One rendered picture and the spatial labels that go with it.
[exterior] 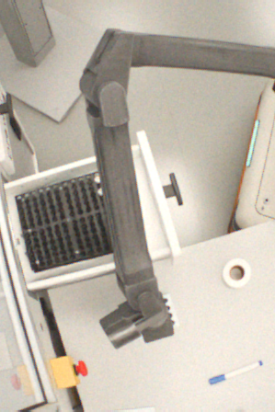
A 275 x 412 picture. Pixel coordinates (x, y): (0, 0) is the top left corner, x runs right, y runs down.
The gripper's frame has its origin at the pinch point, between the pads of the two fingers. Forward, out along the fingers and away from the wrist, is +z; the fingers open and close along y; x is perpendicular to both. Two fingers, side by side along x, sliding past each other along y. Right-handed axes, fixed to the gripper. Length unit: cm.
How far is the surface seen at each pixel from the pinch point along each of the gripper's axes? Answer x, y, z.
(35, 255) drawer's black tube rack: -20.4, -20.5, -4.8
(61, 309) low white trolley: -20.1, -9.2, 9.1
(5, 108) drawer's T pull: -19, -57, -6
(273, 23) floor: 93, -113, 85
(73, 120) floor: -5, -90, 85
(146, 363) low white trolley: -4.5, 9.6, 9.1
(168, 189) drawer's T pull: 11.3, -25.6, -6.0
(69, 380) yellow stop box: -21.5, 8.8, -6.0
